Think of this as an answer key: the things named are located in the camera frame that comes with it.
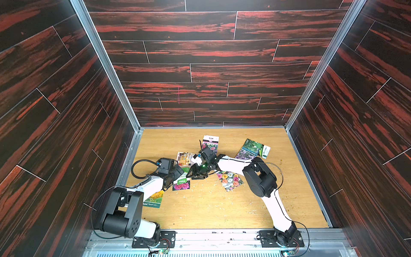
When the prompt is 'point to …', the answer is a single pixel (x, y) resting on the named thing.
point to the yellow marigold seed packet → (154, 200)
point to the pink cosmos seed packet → (244, 155)
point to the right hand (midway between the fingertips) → (190, 175)
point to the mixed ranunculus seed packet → (229, 180)
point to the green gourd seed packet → (256, 149)
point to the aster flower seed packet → (211, 142)
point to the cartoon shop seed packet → (184, 158)
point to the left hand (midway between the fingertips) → (178, 173)
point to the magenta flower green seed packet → (182, 182)
